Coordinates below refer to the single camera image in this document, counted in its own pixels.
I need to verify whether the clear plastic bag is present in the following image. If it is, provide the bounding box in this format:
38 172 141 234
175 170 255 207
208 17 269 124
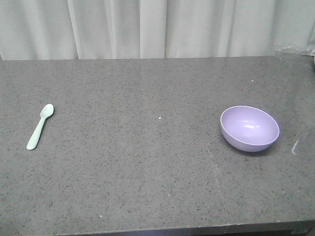
275 44 315 57

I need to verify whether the white curtain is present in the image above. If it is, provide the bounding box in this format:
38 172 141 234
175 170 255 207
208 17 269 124
0 0 315 60

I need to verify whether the purple plastic bowl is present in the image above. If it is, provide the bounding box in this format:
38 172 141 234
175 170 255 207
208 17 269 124
220 106 280 152

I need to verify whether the mint green plastic spoon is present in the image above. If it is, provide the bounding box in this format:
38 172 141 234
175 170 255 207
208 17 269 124
26 104 54 150

